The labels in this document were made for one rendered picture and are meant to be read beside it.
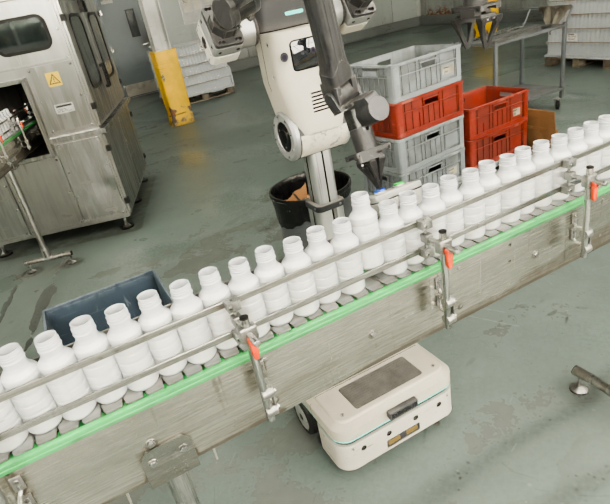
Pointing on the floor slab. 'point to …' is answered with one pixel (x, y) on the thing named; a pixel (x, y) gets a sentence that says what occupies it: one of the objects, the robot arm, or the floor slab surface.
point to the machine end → (53, 117)
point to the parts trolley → (523, 55)
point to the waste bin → (288, 215)
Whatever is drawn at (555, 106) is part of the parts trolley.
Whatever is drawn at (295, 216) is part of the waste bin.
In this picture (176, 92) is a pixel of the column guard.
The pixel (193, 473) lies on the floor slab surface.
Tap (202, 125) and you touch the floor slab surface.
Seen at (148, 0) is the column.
